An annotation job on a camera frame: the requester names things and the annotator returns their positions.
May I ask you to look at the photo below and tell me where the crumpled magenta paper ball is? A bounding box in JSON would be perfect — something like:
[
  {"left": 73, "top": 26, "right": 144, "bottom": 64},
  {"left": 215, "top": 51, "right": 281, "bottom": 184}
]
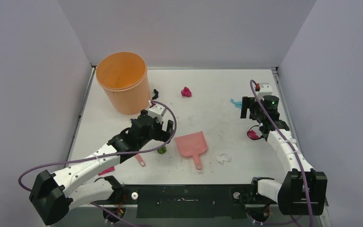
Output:
[{"left": 181, "top": 87, "right": 192, "bottom": 97}]

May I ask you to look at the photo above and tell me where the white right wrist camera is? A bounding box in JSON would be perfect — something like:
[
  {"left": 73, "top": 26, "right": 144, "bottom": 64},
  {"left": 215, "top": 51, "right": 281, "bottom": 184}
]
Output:
[{"left": 255, "top": 83, "right": 273, "bottom": 100}]

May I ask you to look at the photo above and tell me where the magenta scrap near right arm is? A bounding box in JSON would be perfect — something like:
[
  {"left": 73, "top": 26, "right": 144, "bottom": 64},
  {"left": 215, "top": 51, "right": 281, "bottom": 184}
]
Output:
[{"left": 247, "top": 130, "right": 261, "bottom": 140}]

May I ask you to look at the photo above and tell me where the pink plastic dustpan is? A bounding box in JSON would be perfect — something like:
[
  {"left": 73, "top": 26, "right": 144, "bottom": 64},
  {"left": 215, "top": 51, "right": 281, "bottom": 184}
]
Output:
[{"left": 175, "top": 131, "right": 207, "bottom": 170}]

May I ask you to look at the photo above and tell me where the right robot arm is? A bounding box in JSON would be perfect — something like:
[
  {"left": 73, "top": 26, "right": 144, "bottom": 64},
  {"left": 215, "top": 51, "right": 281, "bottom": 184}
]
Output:
[{"left": 240, "top": 95, "right": 328, "bottom": 216}]

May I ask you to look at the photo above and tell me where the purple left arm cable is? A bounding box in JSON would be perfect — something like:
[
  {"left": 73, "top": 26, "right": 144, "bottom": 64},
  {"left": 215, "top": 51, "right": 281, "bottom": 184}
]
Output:
[{"left": 18, "top": 100, "right": 178, "bottom": 227}]

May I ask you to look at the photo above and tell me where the magenta scrap at front left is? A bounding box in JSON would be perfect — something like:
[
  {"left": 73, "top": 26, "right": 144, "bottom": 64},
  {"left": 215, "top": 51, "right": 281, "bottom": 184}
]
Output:
[{"left": 98, "top": 166, "right": 115, "bottom": 176}]

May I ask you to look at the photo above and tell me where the cyan paper scrap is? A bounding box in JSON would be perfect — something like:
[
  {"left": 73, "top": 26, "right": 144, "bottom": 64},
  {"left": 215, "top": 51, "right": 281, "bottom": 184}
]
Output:
[{"left": 230, "top": 98, "right": 242, "bottom": 109}]

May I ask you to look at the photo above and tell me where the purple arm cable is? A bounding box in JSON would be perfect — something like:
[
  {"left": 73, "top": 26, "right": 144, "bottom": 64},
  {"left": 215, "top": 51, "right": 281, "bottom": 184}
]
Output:
[
  {"left": 18, "top": 100, "right": 178, "bottom": 227},
  {"left": 250, "top": 79, "right": 314, "bottom": 227}
]

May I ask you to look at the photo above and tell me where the pink hand brush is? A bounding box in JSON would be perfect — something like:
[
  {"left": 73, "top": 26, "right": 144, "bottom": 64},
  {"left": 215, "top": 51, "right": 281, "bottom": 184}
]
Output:
[{"left": 135, "top": 154, "right": 146, "bottom": 167}]

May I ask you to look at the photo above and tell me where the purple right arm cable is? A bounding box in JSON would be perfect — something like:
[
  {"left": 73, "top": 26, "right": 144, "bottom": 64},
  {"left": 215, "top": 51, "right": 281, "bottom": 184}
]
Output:
[{"left": 250, "top": 79, "right": 314, "bottom": 227}]

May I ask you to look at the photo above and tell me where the black paper scrap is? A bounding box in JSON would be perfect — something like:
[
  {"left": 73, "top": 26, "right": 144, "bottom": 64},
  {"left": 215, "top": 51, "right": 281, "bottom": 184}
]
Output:
[{"left": 152, "top": 89, "right": 159, "bottom": 100}]

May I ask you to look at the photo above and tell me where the white paper scrap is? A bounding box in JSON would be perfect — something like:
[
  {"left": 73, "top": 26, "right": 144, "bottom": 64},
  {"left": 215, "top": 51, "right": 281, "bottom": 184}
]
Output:
[{"left": 215, "top": 154, "right": 232, "bottom": 165}]

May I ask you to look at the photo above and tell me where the orange plastic bucket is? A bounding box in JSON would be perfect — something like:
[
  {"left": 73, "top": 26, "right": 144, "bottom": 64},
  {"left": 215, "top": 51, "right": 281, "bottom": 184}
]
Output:
[{"left": 96, "top": 52, "right": 151, "bottom": 115}]

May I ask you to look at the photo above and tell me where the green paper scrap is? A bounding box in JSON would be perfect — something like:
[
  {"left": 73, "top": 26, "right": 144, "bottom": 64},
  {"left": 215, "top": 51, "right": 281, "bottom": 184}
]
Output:
[{"left": 157, "top": 147, "right": 167, "bottom": 154}]

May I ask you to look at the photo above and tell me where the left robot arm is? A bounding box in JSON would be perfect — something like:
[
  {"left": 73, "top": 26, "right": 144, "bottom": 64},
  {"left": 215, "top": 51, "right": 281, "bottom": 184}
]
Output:
[{"left": 29, "top": 109, "right": 177, "bottom": 226}]

